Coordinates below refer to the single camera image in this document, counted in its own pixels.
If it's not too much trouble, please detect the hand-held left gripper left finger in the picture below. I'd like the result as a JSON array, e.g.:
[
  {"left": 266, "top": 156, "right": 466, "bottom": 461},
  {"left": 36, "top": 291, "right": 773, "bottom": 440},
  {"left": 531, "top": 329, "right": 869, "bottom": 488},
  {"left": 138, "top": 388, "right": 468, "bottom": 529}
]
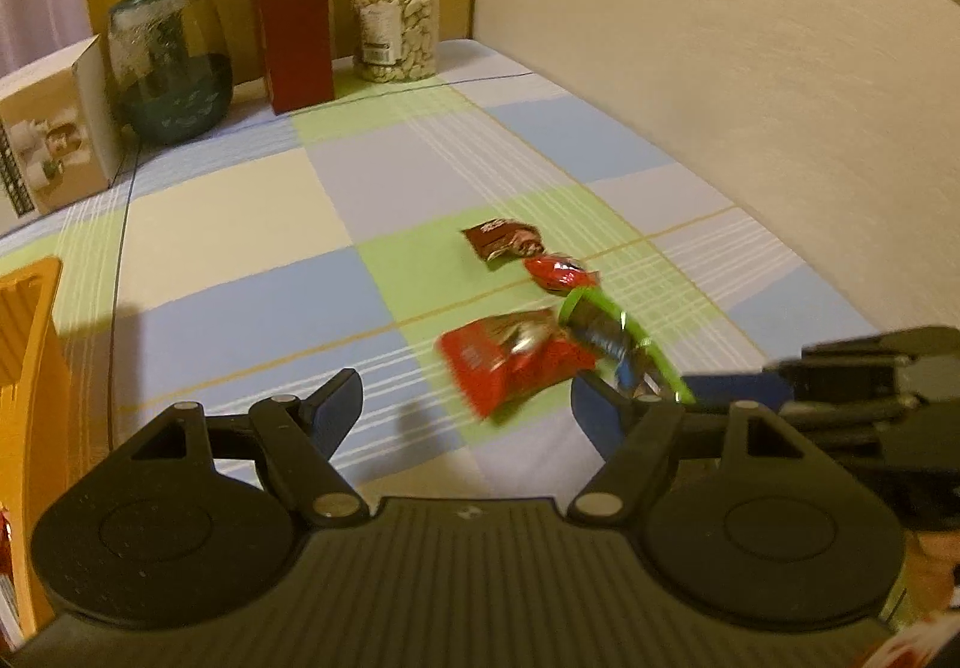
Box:
[{"left": 97, "top": 368, "right": 372, "bottom": 526}]

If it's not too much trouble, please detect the white cardboard box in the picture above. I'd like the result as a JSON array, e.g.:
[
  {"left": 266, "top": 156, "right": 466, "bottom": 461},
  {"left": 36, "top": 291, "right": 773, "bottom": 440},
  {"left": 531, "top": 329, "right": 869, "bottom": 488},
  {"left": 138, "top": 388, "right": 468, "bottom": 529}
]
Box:
[{"left": 0, "top": 33, "right": 125, "bottom": 219}]

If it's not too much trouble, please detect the dark red open carton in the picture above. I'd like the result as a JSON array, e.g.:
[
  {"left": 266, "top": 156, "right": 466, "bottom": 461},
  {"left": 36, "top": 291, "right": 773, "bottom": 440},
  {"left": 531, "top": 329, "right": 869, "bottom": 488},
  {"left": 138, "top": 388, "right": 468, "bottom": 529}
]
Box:
[{"left": 238, "top": 0, "right": 336, "bottom": 116}]

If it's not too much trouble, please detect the red twisted candy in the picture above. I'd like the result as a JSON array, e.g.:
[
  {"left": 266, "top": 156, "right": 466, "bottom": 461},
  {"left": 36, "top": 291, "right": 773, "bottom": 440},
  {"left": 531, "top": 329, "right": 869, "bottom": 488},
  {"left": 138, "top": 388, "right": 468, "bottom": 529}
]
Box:
[{"left": 523, "top": 253, "right": 601, "bottom": 296}]

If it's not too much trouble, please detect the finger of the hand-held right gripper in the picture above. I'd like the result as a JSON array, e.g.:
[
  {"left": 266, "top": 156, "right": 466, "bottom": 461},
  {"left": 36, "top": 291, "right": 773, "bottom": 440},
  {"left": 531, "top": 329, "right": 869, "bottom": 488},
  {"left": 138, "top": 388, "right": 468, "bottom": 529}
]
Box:
[
  {"left": 784, "top": 394, "right": 923, "bottom": 448},
  {"left": 679, "top": 325, "right": 960, "bottom": 414}
]

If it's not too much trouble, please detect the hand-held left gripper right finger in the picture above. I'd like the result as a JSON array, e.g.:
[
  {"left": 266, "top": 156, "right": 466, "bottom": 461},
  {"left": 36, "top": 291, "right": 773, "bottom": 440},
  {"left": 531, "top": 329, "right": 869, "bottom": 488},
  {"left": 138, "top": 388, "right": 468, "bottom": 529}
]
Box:
[{"left": 566, "top": 372, "right": 863, "bottom": 526}]

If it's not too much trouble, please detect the large red snack packet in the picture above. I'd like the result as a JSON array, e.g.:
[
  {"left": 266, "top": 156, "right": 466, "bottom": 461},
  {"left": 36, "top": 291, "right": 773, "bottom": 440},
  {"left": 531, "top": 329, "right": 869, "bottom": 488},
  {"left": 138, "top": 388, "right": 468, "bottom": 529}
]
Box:
[{"left": 439, "top": 309, "right": 597, "bottom": 423}]

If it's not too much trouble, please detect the red white printed cloth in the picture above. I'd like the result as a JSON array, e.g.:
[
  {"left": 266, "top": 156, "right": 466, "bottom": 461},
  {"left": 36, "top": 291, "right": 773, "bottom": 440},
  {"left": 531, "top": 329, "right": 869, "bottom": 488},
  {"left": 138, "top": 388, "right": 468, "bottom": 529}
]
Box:
[{"left": 855, "top": 608, "right": 960, "bottom": 668}]

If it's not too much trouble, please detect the clear peanut jar yellow lid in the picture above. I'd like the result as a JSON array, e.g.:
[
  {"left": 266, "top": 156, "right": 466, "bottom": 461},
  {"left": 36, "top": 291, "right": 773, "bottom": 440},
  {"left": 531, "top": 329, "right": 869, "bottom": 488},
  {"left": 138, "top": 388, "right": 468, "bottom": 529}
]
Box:
[{"left": 350, "top": 0, "right": 440, "bottom": 85}]

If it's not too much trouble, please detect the round glass jar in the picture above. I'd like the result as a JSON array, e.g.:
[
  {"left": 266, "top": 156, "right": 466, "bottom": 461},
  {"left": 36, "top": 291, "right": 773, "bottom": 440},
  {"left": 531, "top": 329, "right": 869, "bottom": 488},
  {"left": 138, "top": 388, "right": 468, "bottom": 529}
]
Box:
[{"left": 107, "top": 0, "right": 233, "bottom": 146}]

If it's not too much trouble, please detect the dark brown snack packet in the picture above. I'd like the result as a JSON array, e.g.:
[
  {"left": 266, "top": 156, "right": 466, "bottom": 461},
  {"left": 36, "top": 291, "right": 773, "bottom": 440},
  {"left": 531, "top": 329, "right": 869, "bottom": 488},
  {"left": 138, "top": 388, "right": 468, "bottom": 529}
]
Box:
[{"left": 460, "top": 219, "right": 542, "bottom": 263}]

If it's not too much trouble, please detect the checkered tablecloth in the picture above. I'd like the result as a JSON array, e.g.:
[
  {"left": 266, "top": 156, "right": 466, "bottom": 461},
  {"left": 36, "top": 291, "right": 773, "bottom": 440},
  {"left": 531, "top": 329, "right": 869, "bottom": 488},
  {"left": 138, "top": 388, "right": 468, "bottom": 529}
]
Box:
[{"left": 0, "top": 37, "right": 882, "bottom": 504}]

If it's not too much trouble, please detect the orange plastic tray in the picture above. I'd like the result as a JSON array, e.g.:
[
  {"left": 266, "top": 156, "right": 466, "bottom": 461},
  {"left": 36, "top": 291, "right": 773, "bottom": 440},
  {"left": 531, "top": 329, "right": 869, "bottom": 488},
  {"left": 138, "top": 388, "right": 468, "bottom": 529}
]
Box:
[{"left": 0, "top": 255, "right": 76, "bottom": 639}]

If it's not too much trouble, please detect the green edged snack packet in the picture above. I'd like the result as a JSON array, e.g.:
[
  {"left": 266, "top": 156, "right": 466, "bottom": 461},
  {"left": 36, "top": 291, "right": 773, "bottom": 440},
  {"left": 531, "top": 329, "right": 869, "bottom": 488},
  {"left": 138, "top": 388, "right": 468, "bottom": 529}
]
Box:
[{"left": 556, "top": 285, "right": 695, "bottom": 407}]

